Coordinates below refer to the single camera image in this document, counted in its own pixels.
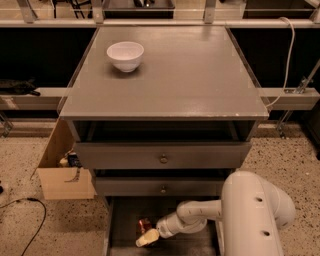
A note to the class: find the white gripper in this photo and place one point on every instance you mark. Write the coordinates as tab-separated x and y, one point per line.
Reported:
163	228

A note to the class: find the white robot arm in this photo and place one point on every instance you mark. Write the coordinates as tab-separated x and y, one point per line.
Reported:
248	216

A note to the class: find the grey open bottom drawer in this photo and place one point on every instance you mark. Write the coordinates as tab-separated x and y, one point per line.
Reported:
124	230

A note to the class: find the grey middle drawer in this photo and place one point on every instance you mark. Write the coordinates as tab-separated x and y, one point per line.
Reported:
158	186

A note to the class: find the grey top drawer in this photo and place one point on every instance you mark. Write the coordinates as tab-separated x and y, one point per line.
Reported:
170	155

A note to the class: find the grey drawer cabinet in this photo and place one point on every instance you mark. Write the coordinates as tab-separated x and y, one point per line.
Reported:
191	86

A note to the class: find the cardboard box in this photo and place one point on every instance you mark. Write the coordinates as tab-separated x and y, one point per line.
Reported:
58	179

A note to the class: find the items inside cardboard box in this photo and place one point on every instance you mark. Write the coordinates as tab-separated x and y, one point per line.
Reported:
70	160

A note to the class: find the white ceramic bowl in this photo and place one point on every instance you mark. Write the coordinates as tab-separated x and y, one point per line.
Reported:
126	56

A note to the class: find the black object on shelf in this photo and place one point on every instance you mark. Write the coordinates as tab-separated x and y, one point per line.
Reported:
18	87

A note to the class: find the metal rail frame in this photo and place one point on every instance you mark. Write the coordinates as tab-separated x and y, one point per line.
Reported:
229	13

